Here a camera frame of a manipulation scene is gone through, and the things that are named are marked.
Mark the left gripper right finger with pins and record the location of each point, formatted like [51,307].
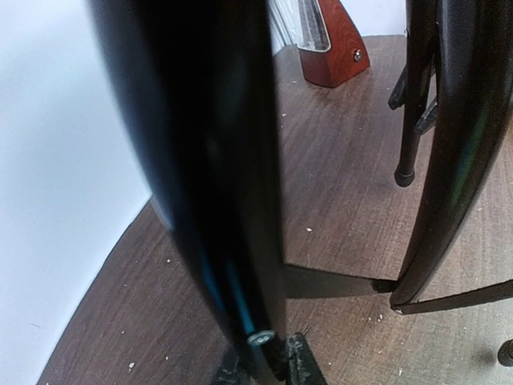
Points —
[301,367]

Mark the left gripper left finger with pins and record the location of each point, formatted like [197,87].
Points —
[231,372]

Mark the black music stand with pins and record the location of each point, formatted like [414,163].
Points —
[195,84]

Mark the wooden metronome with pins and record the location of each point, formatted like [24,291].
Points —
[330,47]

